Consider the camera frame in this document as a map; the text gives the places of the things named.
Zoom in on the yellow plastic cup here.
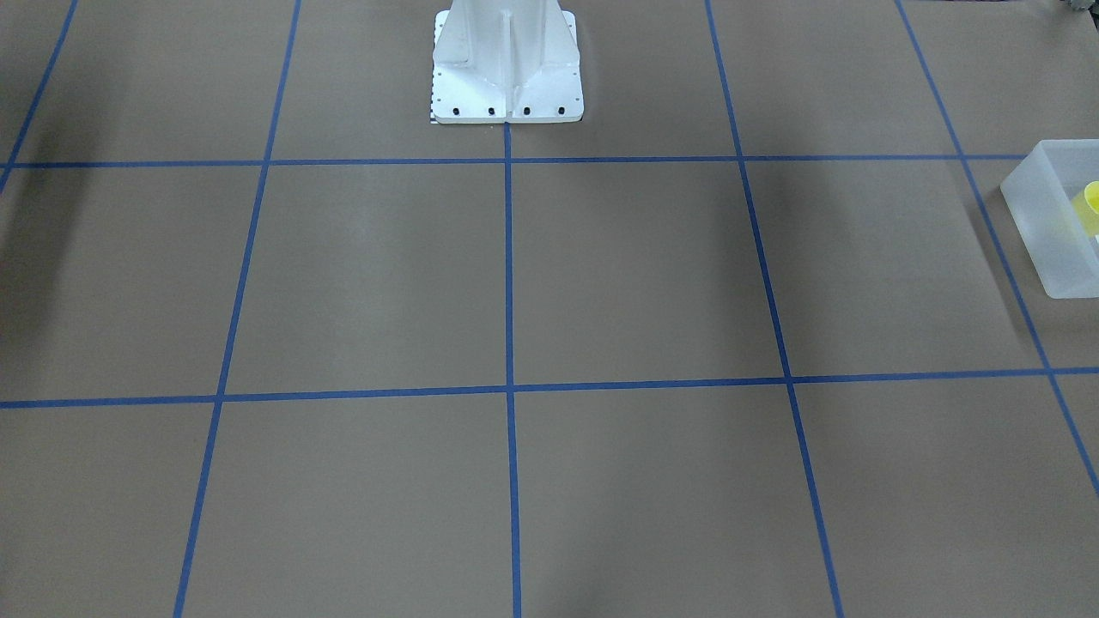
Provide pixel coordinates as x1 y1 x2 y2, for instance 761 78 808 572
1072 180 1099 241

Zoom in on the translucent plastic storage box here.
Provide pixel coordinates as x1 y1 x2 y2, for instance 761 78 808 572
1000 137 1098 299

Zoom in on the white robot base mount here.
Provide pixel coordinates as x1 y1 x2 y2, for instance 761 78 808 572
429 1 585 124

